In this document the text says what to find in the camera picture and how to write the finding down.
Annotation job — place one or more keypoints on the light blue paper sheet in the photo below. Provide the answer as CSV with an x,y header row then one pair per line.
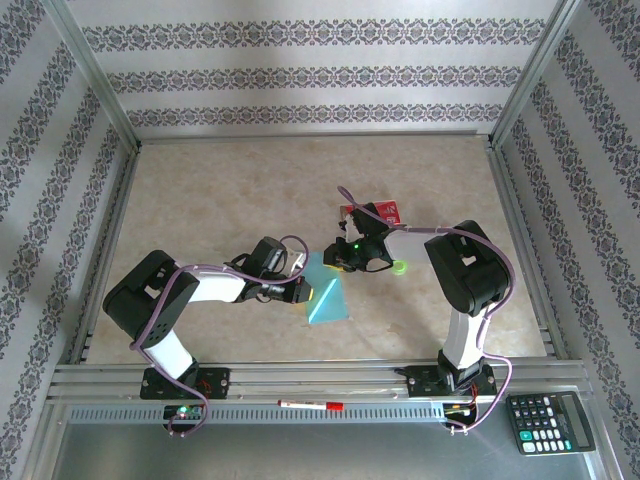
x,y
330,300

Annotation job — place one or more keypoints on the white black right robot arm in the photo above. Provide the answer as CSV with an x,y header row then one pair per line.
x,y
470,275

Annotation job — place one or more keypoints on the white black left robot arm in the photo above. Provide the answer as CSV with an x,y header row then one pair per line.
x,y
135,300

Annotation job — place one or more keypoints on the red flat packet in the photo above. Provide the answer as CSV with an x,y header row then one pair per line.
x,y
387,209

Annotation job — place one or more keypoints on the white red marker pen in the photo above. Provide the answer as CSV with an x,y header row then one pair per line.
x,y
310,404

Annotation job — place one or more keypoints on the black desk calculator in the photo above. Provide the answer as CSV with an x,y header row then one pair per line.
x,y
550,424

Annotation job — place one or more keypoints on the aluminium mounting rail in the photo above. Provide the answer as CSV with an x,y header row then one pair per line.
x,y
320,375

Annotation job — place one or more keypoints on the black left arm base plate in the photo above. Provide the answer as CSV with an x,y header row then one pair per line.
x,y
215,382

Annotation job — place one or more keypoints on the aluminium back frame bar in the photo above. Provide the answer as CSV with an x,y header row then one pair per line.
x,y
310,137

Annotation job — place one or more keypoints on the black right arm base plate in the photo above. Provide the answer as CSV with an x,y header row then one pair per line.
x,y
422,382

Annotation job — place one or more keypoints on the aluminium side frame rail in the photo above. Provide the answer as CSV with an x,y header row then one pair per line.
x,y
102,255
520,220

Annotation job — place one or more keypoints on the aluminium frame post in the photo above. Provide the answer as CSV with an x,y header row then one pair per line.
x,y
90,70
535,70

